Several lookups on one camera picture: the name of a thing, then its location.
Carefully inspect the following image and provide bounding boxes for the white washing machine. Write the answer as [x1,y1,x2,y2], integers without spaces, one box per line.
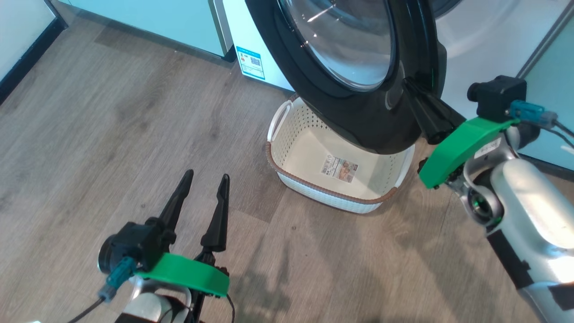
[222,0,574,120]

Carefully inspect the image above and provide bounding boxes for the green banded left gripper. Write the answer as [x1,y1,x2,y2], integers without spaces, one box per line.
[134,169,231,299]

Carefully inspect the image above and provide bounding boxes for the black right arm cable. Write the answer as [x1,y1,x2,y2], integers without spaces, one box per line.
[544,118,574,149]

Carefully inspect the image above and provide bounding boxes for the blue washing machine sticker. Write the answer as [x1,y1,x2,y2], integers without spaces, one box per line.
[236,45,266,81]

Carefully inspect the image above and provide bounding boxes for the black round washing machine door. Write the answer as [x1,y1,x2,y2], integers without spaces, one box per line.
[244,0,449,155]

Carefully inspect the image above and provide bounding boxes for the teal left cable connector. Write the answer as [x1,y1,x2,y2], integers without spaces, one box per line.
[98,256,136,302]

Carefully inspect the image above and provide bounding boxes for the black right arm strap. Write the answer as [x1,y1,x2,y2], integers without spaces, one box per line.
[486,228,535,291]

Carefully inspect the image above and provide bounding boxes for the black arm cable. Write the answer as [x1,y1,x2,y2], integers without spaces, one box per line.
[66,296,106,323]
[544,118,574,149]

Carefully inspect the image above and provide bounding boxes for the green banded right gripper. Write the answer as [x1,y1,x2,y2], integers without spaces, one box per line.
[403,78,522,190]

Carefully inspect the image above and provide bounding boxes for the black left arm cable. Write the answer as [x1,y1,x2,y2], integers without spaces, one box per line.
[66,296,106,323]

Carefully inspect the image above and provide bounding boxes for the teal right cable connector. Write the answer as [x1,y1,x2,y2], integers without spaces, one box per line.
[509,99,559,129]

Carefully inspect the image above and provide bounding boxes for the teal cable connector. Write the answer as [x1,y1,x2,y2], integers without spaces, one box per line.
[509,99,559,129]
[98,256,136,302]

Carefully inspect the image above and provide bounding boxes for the white perforated laundry basket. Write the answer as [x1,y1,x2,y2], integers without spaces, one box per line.
[265,93,416,214]

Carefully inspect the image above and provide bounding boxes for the printed basket label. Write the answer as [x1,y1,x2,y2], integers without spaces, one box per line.
[320,156,360,183]

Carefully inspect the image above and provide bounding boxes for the thin black left gripper cable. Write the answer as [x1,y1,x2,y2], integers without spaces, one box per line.
[223,293,236,323]

